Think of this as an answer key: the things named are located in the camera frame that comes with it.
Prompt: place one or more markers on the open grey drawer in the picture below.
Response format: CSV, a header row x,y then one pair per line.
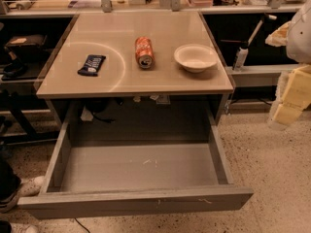
x,y
150,160

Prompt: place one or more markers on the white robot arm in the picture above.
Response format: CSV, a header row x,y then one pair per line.
x,y
295,35

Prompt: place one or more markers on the white sneaker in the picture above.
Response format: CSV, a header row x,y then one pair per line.
x,y
27,188

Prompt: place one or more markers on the dark blue rxbar snack bar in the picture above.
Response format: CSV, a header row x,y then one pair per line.
x,y
92,65

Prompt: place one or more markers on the orange soda can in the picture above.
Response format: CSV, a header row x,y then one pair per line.
x,y
144,53

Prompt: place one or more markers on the white bowl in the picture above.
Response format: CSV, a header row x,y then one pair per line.
x,y
196,58

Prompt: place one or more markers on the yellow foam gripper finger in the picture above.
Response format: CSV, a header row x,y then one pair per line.
x,y
293,96

